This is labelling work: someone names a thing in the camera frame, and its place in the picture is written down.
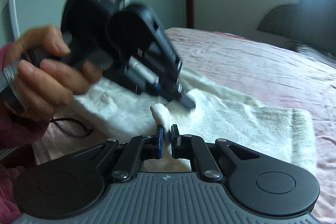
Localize white lace pants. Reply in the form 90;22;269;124
71;69;317;173

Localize left hand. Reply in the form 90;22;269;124
3;26;102;122

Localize pink bed sheet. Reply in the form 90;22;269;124
33;28;335;223

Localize maroon left sleeve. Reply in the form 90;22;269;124
0;43;51;224

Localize dark upholstered headboard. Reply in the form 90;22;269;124
257;0;335;55

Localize patterned pillow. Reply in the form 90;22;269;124
285;40;335;68

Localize black cable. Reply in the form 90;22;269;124
48;117;94;138

